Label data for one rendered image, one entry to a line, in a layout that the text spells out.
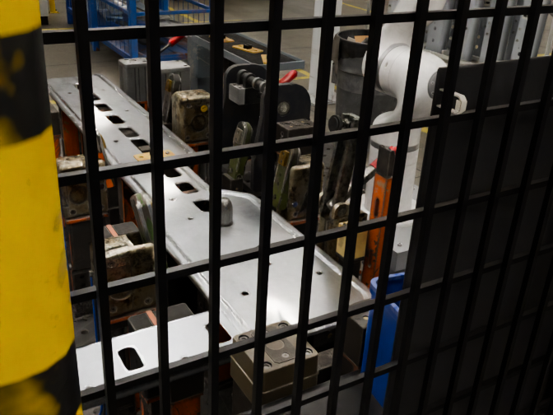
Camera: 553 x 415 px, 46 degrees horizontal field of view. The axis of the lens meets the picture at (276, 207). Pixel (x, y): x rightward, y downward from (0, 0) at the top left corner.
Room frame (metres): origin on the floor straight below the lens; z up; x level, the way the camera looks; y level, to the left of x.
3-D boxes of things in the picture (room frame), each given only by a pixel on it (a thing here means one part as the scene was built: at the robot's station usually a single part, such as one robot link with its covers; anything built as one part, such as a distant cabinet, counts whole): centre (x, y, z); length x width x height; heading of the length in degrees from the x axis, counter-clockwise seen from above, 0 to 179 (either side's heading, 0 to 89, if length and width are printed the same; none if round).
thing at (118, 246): (0.85, 0.23, 0.87); 0.12 x 0.09 x 0.35; 122
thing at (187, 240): (1.32, 0.29, 1.00); 1.38 x 0.22 x 0.02; 32
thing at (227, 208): (1.01, 0.09, 1.02); 0.03 x 0.03 x 0.07
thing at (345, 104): (4.22, -0.56, 0.36); 0.54 x 0.50 x 0.73; 120
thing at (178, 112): (1.52, 0.22, 0.89); 0.13 x 0.11 x 0.38; 122
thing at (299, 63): (1.68, 0.11, 1.16); 0.37 x 0.14 x 0.02; 32
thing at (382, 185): (0.90, -0.16, 0.95); 0.03 x 0.01 x 0.50; 32
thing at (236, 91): (1.33, 0.04, 0.94); 0.18 x 0.13 x 0.49; 32
